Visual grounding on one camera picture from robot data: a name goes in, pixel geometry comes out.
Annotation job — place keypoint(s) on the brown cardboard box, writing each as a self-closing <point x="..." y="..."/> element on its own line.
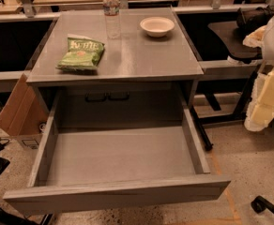
<point x="23" y="118"/>

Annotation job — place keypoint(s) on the black device on table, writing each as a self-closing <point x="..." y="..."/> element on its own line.
<point x="250" y="20"/>

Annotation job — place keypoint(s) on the clear plastic water bottle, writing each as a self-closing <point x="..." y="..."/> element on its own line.
<point x="111" y="12"/>

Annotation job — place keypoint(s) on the open grey top drawer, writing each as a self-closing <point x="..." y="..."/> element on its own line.
<point x="135" y="151"/>

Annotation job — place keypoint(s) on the grey cabinet with top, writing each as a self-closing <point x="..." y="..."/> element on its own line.
<point x="140" y="81"/>

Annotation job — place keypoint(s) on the white paper bowl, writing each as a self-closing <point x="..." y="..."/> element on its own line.
<point x="157" y="27"/>

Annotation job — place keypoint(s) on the green Kettle chips bag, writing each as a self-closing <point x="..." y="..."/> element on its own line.
<point x="84" y="53"/>

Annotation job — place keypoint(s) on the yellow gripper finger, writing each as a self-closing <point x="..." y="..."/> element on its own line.
<point x="255" y="38"/>
<point x="260" y="111"/>

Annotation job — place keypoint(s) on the black caster wheel base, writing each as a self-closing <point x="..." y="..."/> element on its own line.
<point x="260" y="204"/>

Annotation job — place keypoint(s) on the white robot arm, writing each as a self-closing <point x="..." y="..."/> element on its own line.
<point x="268" y="44"/>

